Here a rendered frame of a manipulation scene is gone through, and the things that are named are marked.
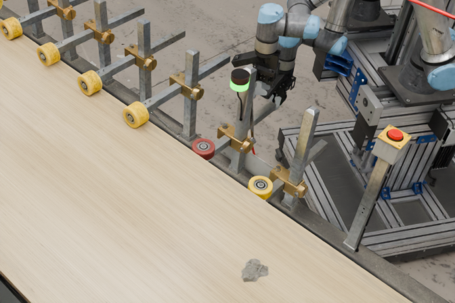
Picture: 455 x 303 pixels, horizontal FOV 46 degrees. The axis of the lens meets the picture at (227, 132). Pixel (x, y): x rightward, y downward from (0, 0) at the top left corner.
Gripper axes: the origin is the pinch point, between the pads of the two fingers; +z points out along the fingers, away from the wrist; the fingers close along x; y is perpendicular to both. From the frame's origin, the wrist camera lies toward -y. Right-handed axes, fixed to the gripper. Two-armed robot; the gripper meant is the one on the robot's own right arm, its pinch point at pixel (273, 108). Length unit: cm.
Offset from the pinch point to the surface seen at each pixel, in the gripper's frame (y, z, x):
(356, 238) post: -28, 5, -56
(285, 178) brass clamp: -27.3, -0.4, -25.8
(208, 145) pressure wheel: -40.1, -7.9, -0.6
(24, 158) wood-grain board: -87, -8, 38
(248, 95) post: -26.9, -25.6, -5.6
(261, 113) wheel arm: -9.2, -3.4, -0.4
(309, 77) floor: 131, 83, 52
